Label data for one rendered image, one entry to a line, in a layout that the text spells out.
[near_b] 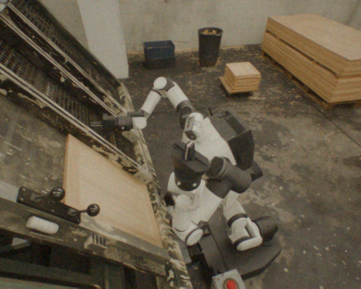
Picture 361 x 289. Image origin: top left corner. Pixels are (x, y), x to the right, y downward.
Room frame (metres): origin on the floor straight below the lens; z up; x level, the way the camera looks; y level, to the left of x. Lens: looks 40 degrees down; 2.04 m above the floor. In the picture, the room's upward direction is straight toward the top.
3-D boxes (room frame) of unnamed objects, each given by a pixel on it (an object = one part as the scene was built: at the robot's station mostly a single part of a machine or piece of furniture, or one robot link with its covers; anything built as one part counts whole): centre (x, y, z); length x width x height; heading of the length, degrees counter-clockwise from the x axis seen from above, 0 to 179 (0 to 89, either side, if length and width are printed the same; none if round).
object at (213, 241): (0.99, -0.47, 0.19); 0.64 x 0.52 x 0.33; 108
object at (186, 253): (0.79, -0.01, 0.69); 0.50 x 0.14 x 0.24; 18
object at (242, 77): (3.94, -1.00, 0.20); 0.61 x 0.53 x 0.40; 9
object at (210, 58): (5.18, -0.60, 0.33); 0.52 x 0.51 x 0.65; 9
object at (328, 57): (4.50, -2.54, 0.39); 2.46 x 1.05 x 0.78; 9
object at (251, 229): (1.00, -0.50, 0.28); 0.21 x 0.20 x 0.13; 108
